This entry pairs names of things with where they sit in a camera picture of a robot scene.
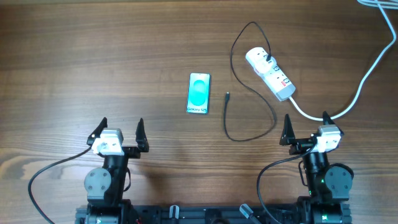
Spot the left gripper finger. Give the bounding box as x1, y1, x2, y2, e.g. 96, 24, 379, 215
136, 118, 149, 149
86, 117, 108, 146

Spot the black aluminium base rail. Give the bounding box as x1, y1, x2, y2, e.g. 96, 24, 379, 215
75, 203, 352, 224

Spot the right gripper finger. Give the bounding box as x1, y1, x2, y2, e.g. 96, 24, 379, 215
279, 114, 295, 146
322, 111, 344, 136

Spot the black charging cable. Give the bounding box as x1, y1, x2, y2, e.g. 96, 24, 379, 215
223, 21, 277, 142

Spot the white power strip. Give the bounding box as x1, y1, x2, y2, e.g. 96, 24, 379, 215
246, 47, 296, 101

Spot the white charger adapter plug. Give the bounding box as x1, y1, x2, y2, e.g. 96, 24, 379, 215
254, 57, 276, 74

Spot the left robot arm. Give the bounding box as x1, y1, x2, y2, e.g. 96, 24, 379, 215
75, 118, 149, 224

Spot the white power strip cord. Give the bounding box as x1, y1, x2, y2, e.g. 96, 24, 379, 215
289, 6, 397, 122

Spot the white cables top corner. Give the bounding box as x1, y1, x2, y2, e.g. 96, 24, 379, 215
356, 0, 398, 10

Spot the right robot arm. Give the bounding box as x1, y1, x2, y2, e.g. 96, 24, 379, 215
279, 112, 354, 224

